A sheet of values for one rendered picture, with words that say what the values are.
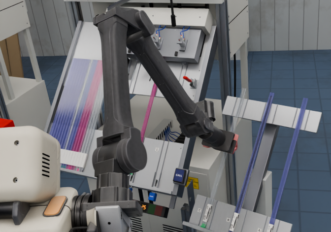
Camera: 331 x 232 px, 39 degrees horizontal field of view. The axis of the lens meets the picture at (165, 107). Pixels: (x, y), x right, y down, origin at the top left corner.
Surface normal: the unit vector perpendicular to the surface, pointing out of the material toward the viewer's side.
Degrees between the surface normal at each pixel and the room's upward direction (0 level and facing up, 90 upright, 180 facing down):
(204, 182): 90
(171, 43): 43
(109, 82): 50
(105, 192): 37
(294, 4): 90
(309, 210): 0
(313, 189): 0
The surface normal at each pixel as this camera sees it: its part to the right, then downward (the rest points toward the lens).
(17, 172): -0.11, -0.25
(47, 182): 0.99, -0.07
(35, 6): -0.22, 0.47
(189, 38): -0.38, -0.33
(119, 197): 0.46, -0.40
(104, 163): -0.57, -0.34
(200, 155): -0.11, -0.88
